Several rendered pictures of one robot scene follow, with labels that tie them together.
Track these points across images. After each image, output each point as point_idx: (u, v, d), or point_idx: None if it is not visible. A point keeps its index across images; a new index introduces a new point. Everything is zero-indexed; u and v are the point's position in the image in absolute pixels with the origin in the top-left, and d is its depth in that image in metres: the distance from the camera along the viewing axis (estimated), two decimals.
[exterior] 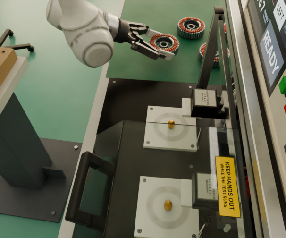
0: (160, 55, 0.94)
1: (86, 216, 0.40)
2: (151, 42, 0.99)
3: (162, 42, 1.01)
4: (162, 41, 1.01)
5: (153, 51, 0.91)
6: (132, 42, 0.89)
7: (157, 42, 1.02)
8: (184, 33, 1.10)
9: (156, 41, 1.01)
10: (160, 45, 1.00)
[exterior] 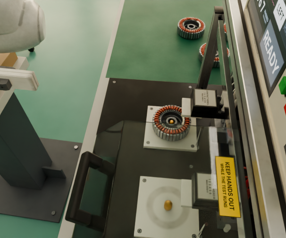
0: None
1: (86, 216, 0.40)
2: (155, 115, 0.80)
3: (171, 118, 0.80)
4: (171, 117, 0.81)
5: None
6: None
7: (166, 115, 0.82)
8: (184, 33, 1.10)
9: (164, 114, 0.81)
10: (167, 121, 0.80)
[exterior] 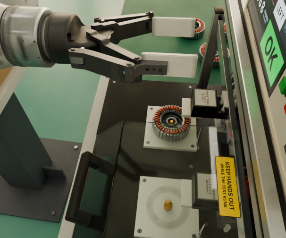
0: (149, 69, 0.34)
1: (86, 216, 0.40)
2: (155, 115, 0.80)
3: (171, 118, 0.80)
4: (171, 117, 0.81)
5: (117, 60, 0.33)
6: (74, 52, 0.37)
7: (166, 115, 0.82)
8: None
9: (164, 114, 0.81)
10: (167, 121, 0.80)
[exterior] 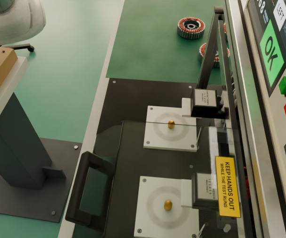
0: None
1: (86, 216, 0.40)
2: None
3: None
4: None
5: None
6: None
7: None
8: (184, 33, 1.10)
9: None
10: None
